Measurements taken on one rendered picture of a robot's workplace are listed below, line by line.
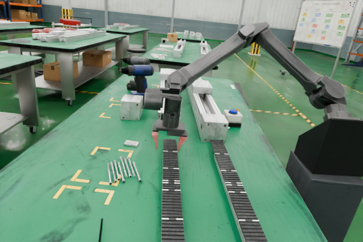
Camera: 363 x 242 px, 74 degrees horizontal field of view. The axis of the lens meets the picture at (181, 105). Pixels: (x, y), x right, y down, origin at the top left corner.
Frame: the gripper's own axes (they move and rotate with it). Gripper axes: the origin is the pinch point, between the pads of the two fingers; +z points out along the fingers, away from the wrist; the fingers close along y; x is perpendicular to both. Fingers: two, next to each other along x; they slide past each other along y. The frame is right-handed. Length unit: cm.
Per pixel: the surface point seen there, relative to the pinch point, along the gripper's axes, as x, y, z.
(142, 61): -73, 17, -17
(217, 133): -10.8, -20.4, -2.2
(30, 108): -148, 127, 55
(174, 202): 28.1, -1.6, -0.4
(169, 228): 36.2, -0.2, -0.4
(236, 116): -27.9, -33.2, -3.5
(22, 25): -432, 280, 7
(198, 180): 14.3, -10.0, 2.8
